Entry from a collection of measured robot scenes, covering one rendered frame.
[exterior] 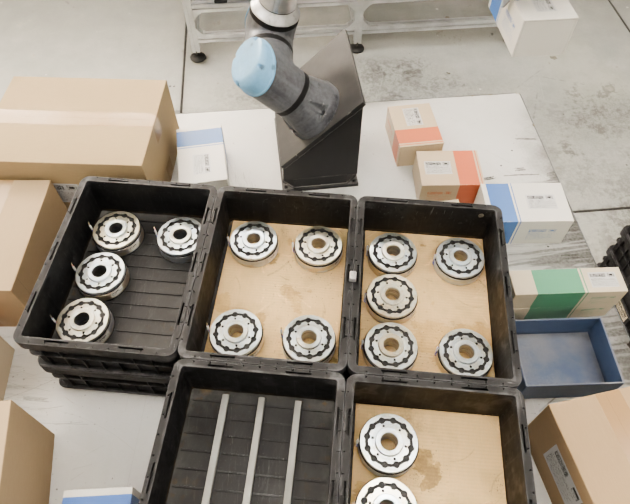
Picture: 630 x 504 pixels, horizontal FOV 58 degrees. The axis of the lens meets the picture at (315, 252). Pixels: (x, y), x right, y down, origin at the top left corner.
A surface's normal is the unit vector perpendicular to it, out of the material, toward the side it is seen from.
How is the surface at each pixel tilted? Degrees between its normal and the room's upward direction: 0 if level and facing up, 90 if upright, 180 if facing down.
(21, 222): 0
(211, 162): 0
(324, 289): 0
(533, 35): 90
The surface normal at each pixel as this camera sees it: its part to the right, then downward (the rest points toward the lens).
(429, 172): 0.00, -0.57
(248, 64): -0.68, -0.22
